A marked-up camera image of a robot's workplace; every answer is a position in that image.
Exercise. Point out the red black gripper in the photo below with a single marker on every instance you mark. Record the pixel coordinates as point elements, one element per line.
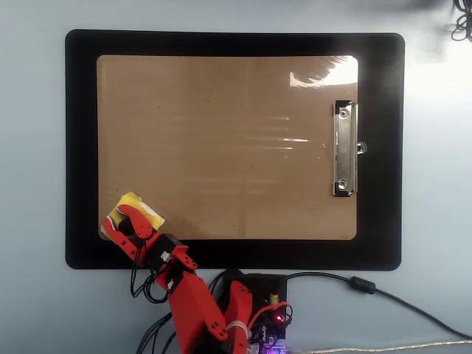
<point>160,252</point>

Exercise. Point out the yellow sponge with black knob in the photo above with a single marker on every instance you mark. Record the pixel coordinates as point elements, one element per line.
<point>156,220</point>

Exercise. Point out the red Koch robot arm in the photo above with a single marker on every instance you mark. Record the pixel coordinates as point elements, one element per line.
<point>191,306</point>

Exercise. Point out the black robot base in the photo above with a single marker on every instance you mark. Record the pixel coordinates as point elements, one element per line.
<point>258,284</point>

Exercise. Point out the brown clipboard board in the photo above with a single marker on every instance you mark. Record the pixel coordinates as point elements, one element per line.
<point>221,147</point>

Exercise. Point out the controller board with LED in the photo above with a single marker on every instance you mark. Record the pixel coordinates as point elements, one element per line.
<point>271,344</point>

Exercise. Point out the black desk mat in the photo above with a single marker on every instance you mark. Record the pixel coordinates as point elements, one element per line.
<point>81,147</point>

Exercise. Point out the silver metal clipboard clip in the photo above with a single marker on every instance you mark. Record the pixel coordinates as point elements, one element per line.
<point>344,147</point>

